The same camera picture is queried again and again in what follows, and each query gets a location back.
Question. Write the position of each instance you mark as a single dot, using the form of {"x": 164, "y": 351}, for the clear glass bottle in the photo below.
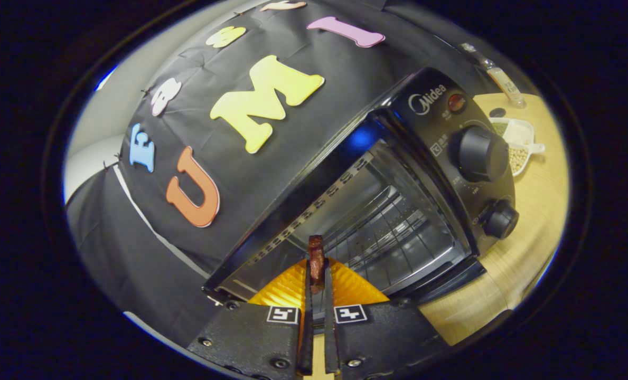
{"x": 501, "y": 79}

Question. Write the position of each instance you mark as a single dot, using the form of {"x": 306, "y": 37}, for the white divided spice dish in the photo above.
{"x": 519, "y": 134}

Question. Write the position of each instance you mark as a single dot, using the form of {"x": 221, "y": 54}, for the red meat slice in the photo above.
{"x": 316, "y": 261}

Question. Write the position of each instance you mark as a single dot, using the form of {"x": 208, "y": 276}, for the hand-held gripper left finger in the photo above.
{"x": 250, "y": 338}

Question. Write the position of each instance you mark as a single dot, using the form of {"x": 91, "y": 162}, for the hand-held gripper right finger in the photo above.
{"x": 382, "y": 338}

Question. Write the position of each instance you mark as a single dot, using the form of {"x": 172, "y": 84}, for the black toaster oven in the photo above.
{"x": 424, "y": 121}

